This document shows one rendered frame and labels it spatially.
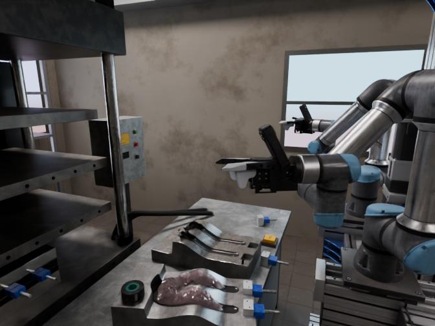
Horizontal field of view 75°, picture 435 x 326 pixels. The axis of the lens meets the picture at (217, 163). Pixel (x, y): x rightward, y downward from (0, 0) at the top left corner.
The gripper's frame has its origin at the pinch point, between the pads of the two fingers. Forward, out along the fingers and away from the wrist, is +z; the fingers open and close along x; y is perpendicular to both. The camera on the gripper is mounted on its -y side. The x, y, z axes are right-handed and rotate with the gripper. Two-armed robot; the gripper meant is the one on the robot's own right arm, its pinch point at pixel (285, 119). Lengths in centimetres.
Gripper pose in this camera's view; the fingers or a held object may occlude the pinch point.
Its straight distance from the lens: 186.9
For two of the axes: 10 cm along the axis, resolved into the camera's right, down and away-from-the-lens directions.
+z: -6.9, -1.8, 7.0
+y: 1.0, 9.4, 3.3
